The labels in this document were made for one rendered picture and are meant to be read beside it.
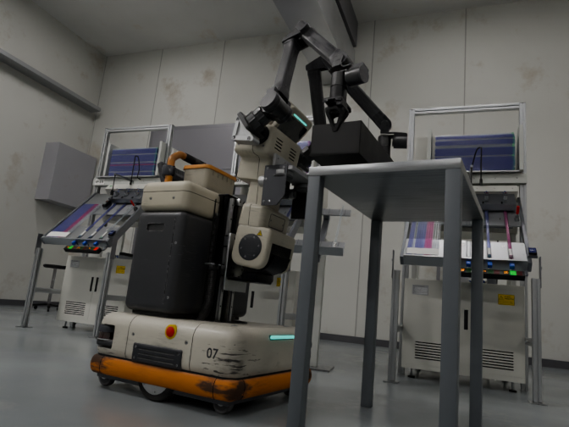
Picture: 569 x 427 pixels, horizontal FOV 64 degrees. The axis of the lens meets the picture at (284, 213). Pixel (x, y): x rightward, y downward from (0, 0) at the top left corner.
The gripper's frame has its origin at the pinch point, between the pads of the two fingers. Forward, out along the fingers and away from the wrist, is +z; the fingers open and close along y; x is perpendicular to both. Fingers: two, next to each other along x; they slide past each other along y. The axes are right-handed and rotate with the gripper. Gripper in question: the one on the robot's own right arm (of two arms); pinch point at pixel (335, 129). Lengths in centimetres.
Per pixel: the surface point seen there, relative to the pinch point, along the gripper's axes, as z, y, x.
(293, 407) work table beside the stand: 86, -6, 3
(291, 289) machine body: 44, 163, 92
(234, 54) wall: -326, 395, 349
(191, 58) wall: -329, 386, 428
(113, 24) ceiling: -352, 295, 516
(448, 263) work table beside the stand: 43, -6, -37
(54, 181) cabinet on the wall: -95, 292, 574
